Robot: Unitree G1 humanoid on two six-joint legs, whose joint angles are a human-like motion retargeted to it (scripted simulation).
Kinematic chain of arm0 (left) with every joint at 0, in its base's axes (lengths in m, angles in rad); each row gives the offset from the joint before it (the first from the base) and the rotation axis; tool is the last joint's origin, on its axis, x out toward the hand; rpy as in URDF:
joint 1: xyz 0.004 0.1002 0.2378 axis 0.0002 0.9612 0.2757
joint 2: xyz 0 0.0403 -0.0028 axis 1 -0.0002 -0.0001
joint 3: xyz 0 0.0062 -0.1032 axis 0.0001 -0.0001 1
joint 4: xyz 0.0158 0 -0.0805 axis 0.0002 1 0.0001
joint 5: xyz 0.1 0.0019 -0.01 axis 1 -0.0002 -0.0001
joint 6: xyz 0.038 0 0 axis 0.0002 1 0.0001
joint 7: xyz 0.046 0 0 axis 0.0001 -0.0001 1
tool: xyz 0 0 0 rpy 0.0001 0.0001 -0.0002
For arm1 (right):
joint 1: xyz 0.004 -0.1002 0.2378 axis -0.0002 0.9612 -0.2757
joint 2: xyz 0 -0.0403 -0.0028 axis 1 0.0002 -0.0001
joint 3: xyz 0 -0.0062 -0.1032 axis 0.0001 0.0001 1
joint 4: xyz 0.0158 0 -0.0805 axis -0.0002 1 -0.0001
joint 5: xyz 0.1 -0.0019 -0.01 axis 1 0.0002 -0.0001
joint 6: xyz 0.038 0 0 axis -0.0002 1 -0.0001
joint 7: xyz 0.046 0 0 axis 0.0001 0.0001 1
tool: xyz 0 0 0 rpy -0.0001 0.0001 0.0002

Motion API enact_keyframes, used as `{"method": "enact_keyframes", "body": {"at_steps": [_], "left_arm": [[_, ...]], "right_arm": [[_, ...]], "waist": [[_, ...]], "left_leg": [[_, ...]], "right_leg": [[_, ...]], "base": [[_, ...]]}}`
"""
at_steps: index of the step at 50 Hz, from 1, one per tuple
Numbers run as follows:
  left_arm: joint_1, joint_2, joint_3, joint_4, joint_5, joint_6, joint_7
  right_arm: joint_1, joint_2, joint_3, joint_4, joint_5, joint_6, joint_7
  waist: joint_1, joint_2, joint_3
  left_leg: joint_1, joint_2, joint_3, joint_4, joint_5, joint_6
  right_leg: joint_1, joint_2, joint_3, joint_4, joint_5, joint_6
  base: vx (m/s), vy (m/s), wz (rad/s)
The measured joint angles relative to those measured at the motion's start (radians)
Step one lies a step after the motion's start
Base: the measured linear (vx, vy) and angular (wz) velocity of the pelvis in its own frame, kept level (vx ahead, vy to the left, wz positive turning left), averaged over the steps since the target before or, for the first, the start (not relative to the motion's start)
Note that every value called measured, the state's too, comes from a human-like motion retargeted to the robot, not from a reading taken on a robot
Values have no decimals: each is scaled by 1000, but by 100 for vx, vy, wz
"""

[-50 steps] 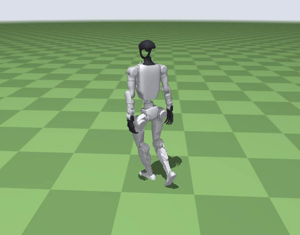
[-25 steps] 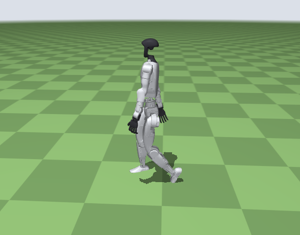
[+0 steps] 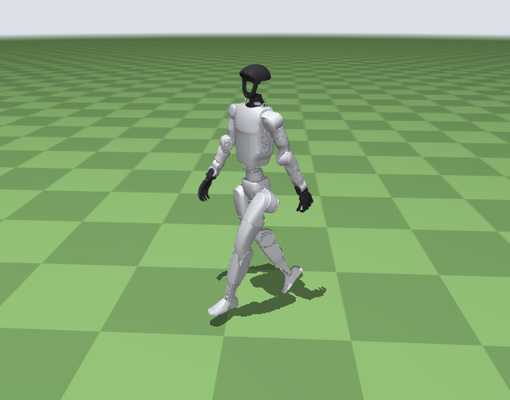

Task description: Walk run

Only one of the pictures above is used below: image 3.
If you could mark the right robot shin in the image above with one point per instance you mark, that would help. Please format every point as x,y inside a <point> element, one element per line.
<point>275,254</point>

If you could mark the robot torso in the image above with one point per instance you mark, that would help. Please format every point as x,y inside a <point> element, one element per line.
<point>254,146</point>

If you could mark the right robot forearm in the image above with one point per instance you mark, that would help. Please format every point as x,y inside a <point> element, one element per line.
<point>219,160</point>

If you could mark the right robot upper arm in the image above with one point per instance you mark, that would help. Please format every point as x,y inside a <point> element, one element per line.
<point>228,141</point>

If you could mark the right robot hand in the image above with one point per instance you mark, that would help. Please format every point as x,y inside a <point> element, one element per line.
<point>205,185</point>

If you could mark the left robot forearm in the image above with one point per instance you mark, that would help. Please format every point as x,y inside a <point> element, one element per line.
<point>294,173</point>

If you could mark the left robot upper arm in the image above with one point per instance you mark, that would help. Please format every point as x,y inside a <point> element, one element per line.
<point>274,123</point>

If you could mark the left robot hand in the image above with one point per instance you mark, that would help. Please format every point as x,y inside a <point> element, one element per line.
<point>305,199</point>

